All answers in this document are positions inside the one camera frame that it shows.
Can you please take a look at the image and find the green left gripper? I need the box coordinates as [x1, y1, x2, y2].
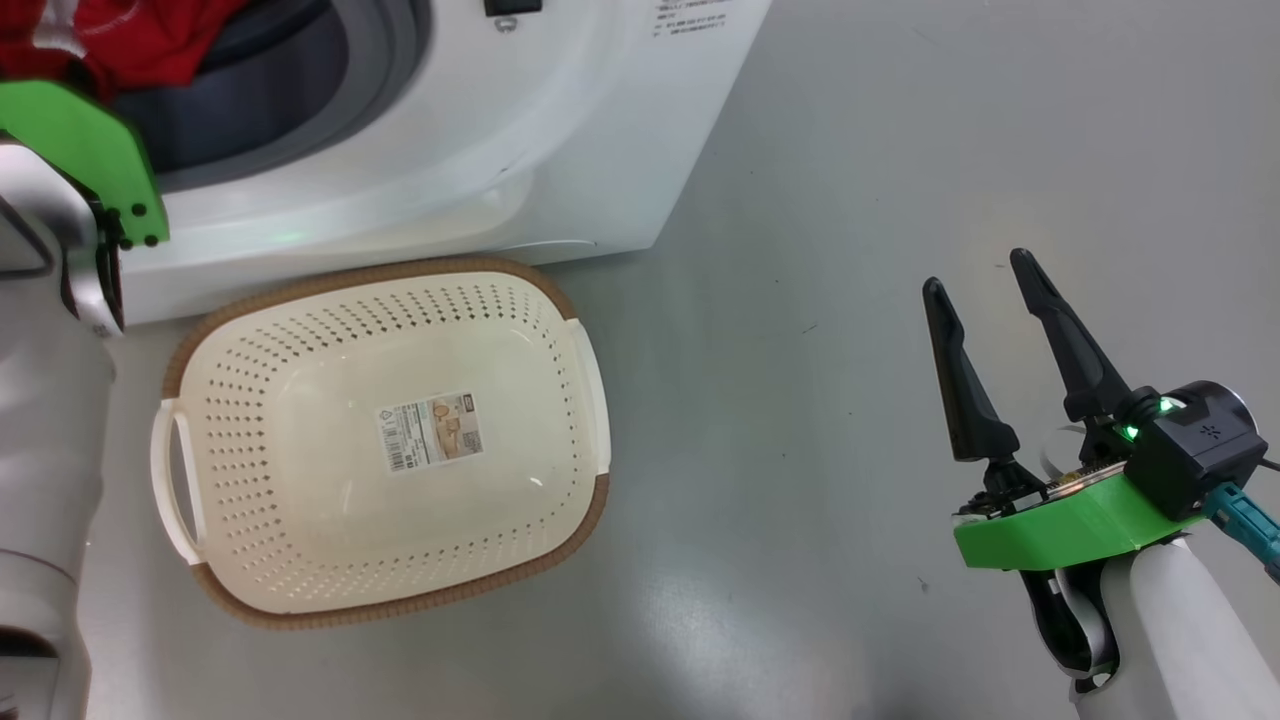
[0, 80, 170, 250]

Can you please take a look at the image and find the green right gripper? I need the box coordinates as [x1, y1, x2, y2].
[921, 248, 1207, 572]

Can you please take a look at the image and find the red and white garment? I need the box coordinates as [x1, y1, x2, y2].
[0, 0, 247, 103]

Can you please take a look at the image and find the white front-load washing machine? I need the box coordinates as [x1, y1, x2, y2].
[0, 0, 776, 326]

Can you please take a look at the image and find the cream laundry basket brown rim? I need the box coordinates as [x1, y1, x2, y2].
[150, 257, 612, 631]

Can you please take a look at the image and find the printed basket label sticker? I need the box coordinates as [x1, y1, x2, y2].
[375, 392, 485, 475]

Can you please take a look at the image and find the teal connector with black cable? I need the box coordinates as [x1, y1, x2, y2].
[1204, 455, 1280, 583]

